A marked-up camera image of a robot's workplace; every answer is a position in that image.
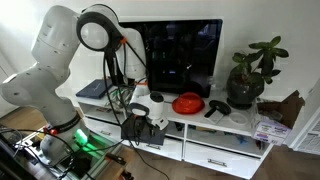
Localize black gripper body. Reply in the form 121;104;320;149
141;114;158;135

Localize grey box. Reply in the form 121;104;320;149
120;114;167;146

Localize metal robot base platform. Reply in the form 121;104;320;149
0;124;134;180

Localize white shelf cabinet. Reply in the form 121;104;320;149
74;79;278;180

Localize white box purple labels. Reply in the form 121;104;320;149
252;114;292;147

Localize brown cardboard box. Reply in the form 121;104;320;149
256;90;306;130

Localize green white item pile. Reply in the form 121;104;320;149
107;87;135;108

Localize red bowl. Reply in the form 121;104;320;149
171;92;206;115

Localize blue flat book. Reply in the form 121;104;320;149
75;78;114;100

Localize white flat card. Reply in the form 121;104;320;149
206;110;225;125

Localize green glowing base light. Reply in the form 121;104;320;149
73;129;89;147

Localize black flat screen monitor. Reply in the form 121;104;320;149
119;19;224;99

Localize small white bowl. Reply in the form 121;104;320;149
229;111;249;126

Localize green plant in dark pot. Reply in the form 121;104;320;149
226;35;290;110

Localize white slatted vent panel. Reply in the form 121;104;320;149
293;109;320;156

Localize metal drawer handle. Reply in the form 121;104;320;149
145;143;162;151
207;158;228;168

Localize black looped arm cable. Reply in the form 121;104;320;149
101;36;171;180

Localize black round handled object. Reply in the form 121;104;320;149
203;99;232;119

